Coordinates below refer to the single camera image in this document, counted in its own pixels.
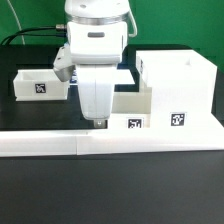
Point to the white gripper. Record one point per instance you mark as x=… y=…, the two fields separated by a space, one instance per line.
x=96 y=88

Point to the white drawer with knob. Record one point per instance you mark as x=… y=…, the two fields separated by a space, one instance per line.
x=130 y=110

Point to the fiducial marker sheet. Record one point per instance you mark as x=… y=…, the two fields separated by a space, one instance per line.
x=125 y=77

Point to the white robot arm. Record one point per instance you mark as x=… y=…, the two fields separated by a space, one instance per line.
x=97 y=34

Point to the white drawer cabinet box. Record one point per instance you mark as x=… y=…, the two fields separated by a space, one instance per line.
x=182 y=86

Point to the white L-shaped fence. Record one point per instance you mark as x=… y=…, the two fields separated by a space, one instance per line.
x=208 y=134

